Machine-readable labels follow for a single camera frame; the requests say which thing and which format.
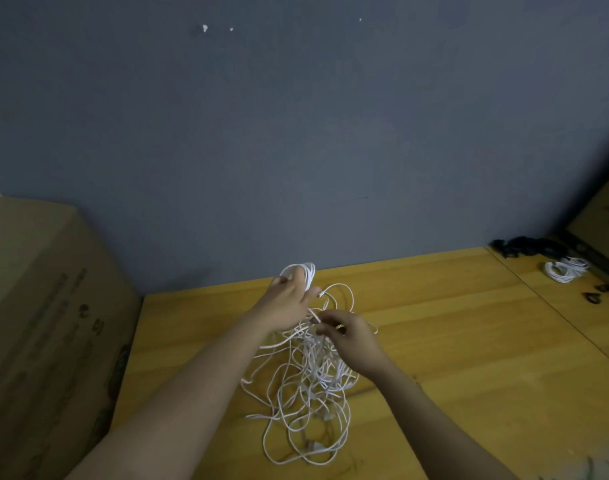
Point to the person's right hand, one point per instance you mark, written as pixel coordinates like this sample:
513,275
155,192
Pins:
356,343

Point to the person's left hand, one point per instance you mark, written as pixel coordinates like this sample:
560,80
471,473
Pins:
282,303

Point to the group of black cable ties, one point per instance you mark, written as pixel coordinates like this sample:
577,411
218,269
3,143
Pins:
591,297

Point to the person's right forearm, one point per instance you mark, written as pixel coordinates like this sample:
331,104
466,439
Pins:
444,430

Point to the person's left forearm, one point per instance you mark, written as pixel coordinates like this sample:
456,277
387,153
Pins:
155,415

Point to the plain brown cardboard box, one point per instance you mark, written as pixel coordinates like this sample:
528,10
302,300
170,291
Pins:
45,345

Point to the cardboard box with black print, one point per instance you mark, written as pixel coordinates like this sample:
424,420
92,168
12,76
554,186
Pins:
602,220

